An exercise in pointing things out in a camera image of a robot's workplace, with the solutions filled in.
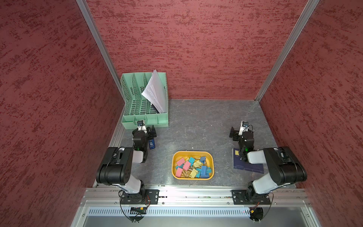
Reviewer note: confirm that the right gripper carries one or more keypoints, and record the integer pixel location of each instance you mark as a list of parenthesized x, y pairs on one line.
[(236, 133)]

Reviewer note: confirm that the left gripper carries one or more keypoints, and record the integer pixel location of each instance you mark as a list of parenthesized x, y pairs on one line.
[(151, 134)]

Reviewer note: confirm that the yellow plastic storage box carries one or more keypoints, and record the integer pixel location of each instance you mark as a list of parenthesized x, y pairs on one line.
[(196, 155)]

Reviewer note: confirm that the blue binder clip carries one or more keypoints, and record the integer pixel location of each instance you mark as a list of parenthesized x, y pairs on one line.
[(204, 173), (202, 160)]

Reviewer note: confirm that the pink binder clip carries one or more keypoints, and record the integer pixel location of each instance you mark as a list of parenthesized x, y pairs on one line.
[(180, 162), (179, 172), (186, 166)]

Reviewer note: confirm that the pale yellow binder clip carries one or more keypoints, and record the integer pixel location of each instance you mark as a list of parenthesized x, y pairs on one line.
[(197, 164)]

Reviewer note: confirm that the pink binder clip top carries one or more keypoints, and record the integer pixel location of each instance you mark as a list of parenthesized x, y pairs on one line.
[(186, 166)]

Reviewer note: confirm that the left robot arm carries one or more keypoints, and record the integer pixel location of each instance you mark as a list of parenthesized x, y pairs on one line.
[(115, 168)]

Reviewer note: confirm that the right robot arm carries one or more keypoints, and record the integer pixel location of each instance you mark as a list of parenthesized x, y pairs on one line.
[(284, 168)]

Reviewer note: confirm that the blue black stapler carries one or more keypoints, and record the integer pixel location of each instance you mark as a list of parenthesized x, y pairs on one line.
[(151, 143)]

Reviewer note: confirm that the green file organizer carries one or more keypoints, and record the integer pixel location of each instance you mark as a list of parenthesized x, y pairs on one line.
[(137, 107)]

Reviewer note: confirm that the dark blue notebook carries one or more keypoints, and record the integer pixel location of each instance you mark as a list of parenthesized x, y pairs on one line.
[(240, 164)]

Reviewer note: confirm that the white paper stack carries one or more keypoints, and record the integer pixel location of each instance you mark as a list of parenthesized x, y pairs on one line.
[(155, 92)]

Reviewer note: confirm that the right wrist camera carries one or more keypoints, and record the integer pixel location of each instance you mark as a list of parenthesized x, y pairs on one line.
[(244, 125)]

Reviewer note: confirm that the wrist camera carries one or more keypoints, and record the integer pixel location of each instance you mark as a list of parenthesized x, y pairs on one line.
[(244, 125), (141, 124)]

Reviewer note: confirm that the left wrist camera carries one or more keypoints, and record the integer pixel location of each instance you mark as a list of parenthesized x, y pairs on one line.
[(141, 124)]

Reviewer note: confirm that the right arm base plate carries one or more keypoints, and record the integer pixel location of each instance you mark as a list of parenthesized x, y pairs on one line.
[(247, 197)]

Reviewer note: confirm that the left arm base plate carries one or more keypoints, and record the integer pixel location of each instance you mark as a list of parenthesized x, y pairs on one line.
[(145, 197)]

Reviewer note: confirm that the aluminium front rail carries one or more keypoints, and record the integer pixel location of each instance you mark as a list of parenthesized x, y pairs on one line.
[(223, 196)]

